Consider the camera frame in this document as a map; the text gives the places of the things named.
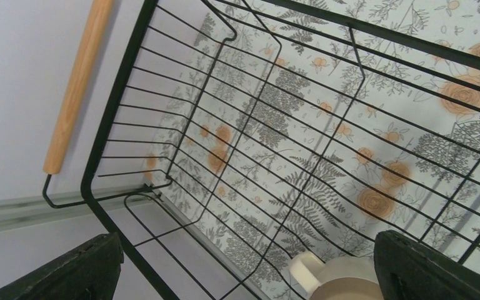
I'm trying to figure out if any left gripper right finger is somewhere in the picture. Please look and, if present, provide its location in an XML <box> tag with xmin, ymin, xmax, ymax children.
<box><xmin>374</xmin><ymin>230</ymin><xmax>480</xmax><ymax>300</ymax></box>

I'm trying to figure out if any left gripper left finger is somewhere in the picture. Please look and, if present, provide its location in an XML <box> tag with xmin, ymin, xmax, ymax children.
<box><xmin>0</xmin><ymin>233</ymin><xmax>124</xmax><ymax>299</ymax></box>

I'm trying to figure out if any tan upturned mug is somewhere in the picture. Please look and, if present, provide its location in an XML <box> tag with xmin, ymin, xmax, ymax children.
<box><xmin>289</xmin><ymin>251</ymin><xmax>384</xmax><ymax>299</ymax></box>

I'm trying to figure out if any floral table mat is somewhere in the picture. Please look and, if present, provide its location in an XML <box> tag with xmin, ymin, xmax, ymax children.
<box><xmin>143</xmin><ymin>1</ymin><xmax>480</xmax><ymax>299</ymax></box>

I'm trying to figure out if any aluminium rail frame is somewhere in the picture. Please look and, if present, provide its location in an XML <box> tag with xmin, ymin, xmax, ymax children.
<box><xmin>0</xmin><ymin>186</ymin><xmax>136</xmax><ymax>232</ymax></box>

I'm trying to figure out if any black wire dish rack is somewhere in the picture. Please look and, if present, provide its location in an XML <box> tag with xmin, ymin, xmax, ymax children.
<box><xmin>42</xmin><ymin>0</ymin><xmax>480</xmax><ymax>300</ymax></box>

